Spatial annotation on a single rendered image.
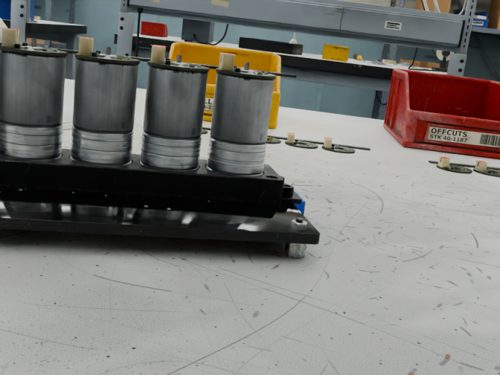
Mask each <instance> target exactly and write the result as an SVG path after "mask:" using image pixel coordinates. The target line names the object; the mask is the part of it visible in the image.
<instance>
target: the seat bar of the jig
mask: <svg viewBox="0 0 500 375"><path fill-rule="evenodd" d="M61 155H62V158H59V159H55V160H50V161H23V160H16V159H11V158H5V157H1V156H0V185H1V186H13V187H25V188H47V189H60V190H83V191H95V192H107V193H130V194H142V195H154V196H177V197H189V198H201V199H224V200H236V201H248V202H271V203H281V199H282V193H283V183H284V180H283V179H282V178H281V177H280V176H279V175H278V174H277V173H276V172H275V171H274V170H273V169H272V168H271V166H269V165H268V164H264V167H263V175H260V176H233V175H228V174H223V173H218V172H214V171H212V170H209V169H208V168H206V165H207V160H206V159H200V160H199V169H198V170H192V171H168V170H158V169H153V168H150V167H146V166H144V165H142V164H140V160H141V155H139V154H132V160H131V161H132V163H131V164H128V165H124V166H114V167H108V166H96V165H90V164H82V163H79V162H75V161H72V160H71V159H70V157H71V149H62V154H61Z"/></svg>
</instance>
